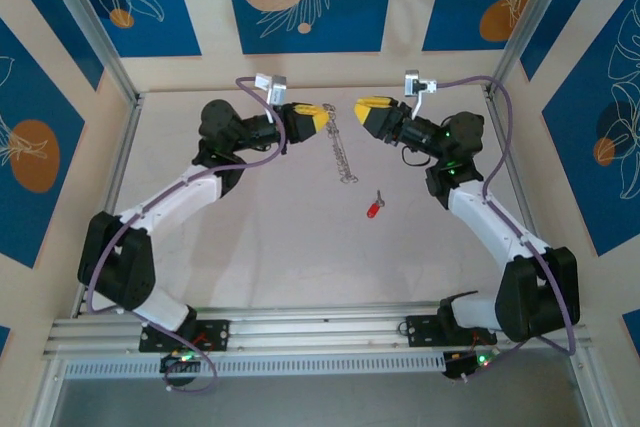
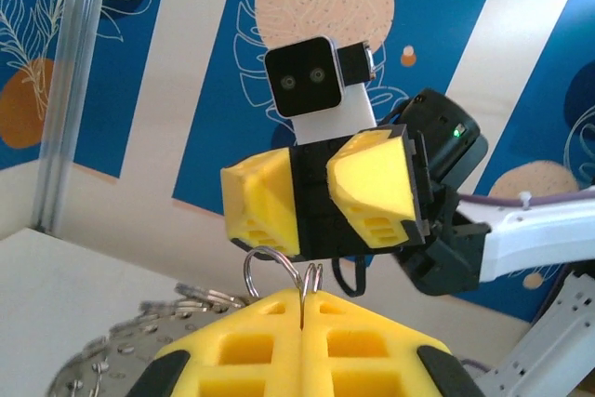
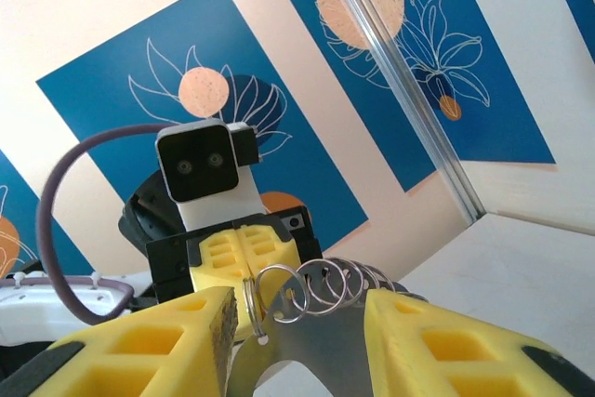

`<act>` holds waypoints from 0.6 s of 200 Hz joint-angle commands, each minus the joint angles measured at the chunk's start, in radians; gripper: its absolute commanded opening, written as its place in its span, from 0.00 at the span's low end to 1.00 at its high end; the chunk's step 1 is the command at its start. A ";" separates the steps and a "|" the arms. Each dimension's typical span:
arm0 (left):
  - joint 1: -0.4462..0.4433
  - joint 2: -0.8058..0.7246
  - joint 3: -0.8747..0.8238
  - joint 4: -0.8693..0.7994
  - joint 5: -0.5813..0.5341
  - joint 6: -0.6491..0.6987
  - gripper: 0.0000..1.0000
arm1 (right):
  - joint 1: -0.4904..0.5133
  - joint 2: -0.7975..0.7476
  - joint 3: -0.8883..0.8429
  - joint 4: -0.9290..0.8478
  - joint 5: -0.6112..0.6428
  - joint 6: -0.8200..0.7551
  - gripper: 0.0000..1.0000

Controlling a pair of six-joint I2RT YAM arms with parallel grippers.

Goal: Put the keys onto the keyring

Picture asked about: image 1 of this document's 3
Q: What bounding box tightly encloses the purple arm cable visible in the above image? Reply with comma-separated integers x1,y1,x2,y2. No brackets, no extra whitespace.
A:
434,75,576,383
87,76,289,395

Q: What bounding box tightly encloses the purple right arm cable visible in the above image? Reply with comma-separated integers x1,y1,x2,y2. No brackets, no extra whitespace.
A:
434,75,576,383

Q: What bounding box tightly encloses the aluminium side rail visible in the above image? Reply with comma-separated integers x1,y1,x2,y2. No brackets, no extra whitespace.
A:
72,94,146,318

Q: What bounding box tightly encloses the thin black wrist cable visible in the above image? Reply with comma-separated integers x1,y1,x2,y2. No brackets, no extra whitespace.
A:
399,142,437,169

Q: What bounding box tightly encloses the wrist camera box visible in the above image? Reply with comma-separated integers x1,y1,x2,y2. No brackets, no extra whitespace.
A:
253,71,289,108
403,68,439,116

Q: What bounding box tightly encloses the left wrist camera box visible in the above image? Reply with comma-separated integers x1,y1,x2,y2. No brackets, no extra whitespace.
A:
253,71,289,108

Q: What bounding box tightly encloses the silver beaded bracelet chain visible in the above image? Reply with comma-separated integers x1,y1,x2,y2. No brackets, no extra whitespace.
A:
322,102,360,184

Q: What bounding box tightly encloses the aluminium profile rail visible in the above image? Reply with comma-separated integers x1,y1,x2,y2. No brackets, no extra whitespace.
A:
42,302,596,359

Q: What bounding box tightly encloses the aluminium frame post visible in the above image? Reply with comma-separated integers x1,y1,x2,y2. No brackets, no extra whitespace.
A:
487,0,576,98
37,0,144,103

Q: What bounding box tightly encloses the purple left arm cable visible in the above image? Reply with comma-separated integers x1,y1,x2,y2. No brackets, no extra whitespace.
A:
87,76,289,395

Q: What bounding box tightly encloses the red-capped metal key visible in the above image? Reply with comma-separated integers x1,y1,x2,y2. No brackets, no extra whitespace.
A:
366,188,389,220

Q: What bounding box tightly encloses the white slotted cable duct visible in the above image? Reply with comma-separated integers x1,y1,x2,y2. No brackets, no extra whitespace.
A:
62,352,451,379

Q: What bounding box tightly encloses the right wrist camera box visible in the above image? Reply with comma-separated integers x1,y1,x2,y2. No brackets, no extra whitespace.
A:
403,68,439,116

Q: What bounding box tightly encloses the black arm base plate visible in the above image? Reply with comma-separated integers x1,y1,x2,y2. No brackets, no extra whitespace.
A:
138,319,231,353
405,314,499,348

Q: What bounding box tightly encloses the aluminium frame leg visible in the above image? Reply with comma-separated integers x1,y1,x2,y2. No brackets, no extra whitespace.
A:
567,346,619,427
27,356,69,427

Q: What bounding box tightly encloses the black controller board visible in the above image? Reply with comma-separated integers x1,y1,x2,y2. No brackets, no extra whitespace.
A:
442,349,496,381
159,351,204,373

